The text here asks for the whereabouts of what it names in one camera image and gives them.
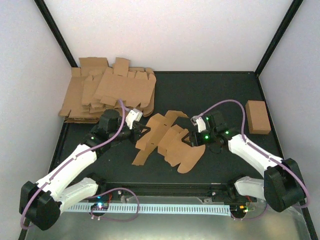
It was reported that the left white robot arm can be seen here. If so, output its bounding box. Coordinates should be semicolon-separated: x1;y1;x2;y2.
19;108;151;231

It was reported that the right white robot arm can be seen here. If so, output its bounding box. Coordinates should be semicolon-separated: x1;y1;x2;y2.
186;111;307;212

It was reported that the folded brown cardboard box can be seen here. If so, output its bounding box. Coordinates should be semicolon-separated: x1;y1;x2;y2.
245;100;271;135

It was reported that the stack of flat cardboard blanks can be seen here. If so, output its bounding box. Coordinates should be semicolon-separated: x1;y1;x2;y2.
58;57;156;123

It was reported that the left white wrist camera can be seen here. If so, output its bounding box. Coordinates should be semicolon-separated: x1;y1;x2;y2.
125;108;143;130

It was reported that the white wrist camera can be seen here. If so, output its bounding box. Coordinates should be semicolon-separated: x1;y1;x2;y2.
125;108;143;130
190;115;207;133

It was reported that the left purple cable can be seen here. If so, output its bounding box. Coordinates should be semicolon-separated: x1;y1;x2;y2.
19;98;140;230

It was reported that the purple cable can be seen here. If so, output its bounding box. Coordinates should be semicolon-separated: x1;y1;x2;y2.
197;99;311;222
19;98;140;230

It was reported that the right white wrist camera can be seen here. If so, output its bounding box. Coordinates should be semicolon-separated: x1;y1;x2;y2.
190;115;207;133

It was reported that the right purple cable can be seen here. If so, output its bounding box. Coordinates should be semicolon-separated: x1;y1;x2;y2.
197;99;311;222

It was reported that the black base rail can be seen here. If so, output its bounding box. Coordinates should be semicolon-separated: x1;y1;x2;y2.
96;182;254;203

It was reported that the light blue slotted cable duct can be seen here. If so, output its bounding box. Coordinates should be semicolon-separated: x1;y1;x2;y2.
66;202;231;217

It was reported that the metal base plate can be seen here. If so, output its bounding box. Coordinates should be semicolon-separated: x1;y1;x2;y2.
25;201;320;240

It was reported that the left black frame post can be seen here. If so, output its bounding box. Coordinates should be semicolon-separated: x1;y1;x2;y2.
34;0;78;68

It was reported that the black frame post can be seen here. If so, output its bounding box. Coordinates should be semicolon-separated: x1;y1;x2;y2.
34;0;78;68
254;0;304;77

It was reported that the right black frame post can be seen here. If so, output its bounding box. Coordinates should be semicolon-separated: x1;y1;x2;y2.
254;0;304;77

